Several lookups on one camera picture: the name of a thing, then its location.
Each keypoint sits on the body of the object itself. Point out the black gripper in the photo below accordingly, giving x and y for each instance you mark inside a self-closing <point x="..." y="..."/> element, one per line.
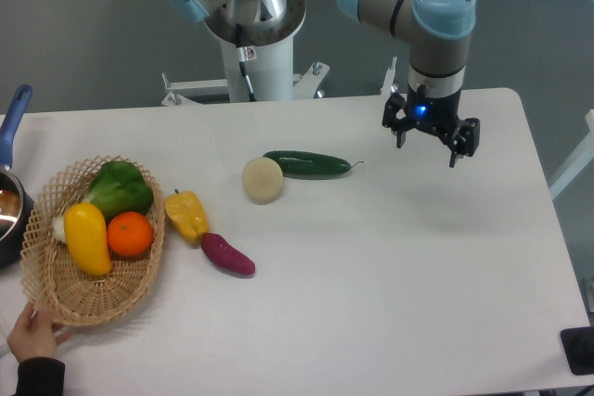
<point x="436" y="116"/>

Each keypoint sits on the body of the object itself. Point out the woven wicker basket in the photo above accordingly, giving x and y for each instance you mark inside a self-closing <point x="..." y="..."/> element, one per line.
<point x="49" y="275"/>

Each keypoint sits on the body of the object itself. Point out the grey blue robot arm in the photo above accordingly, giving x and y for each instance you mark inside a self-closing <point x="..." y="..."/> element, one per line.
<point x="256" y="39"/>

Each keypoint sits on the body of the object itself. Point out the black sleeved forearm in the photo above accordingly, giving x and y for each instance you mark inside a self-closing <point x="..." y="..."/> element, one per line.
<point x="41" y="376"/>

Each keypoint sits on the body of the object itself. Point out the yellow mango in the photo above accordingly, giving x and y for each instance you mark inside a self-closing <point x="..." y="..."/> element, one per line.
<point x="86" y="238"/>

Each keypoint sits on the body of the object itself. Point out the person's bare hand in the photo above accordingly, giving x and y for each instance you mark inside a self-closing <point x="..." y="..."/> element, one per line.
<point x="36" y="335"/>

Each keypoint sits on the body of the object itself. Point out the green cucumber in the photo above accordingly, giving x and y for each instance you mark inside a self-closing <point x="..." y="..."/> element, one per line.
<point x="307" y="165"/>

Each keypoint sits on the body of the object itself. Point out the beige round potato slice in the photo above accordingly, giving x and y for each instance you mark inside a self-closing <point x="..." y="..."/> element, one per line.
<point x="262" y="180"/>

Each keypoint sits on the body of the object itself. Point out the purple sweet potato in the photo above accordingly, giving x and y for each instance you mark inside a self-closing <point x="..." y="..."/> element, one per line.
<point x="225" y="256"/>

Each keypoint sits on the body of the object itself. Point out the black device at table edge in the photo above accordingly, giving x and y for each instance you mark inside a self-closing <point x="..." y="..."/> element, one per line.
<point x="578" y="349"/>

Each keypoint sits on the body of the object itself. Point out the yellow bell pepper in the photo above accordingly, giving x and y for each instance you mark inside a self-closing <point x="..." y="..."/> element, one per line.
<point x="187" y="215"/>

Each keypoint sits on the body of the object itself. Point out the green bok choy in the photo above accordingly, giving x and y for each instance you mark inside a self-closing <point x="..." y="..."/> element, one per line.
<point x="119" y="187"/>

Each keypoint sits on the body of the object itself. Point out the orange fruit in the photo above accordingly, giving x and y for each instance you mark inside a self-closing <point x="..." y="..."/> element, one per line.
<point x="130" y="234"/>

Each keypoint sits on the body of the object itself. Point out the white frame at right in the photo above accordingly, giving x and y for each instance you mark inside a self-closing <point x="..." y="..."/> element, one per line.
<point x="575" y="162"/>

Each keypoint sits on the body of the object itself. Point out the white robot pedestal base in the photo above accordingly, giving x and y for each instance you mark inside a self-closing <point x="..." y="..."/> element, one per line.
<point x="252" y="73"/>

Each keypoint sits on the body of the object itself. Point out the blue handled saucepan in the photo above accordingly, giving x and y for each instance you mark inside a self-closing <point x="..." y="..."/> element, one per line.
<point x="16" y="204"/>

